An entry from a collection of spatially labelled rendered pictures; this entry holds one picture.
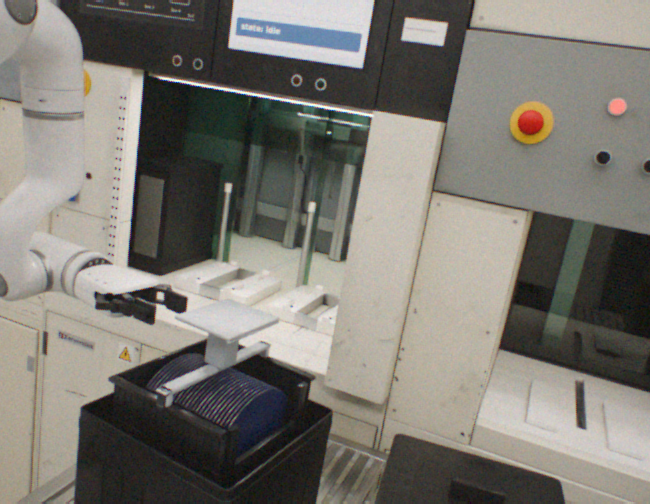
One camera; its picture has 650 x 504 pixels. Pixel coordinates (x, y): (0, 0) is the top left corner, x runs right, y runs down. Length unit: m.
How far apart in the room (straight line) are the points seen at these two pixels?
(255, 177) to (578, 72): 1.36
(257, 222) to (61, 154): 1.32
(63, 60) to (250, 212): 1.30
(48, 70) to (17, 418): 1.07
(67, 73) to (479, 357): 0.84
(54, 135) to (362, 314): 0.60
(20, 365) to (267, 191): 1.01
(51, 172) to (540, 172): 0.79
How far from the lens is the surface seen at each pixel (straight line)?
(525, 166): 1.08
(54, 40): 1.00
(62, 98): 1.02
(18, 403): 1.82
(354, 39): 1.16
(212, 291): 1.57
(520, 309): 1.59
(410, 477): 1.02
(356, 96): 1.15
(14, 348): 1.76
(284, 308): 1.47
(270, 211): 2.22
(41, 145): 1.04
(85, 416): 0.95
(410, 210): 1.07
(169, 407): 0.85
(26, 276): 1.06
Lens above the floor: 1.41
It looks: 14 degrees down
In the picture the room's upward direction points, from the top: 10 degrees clockwise
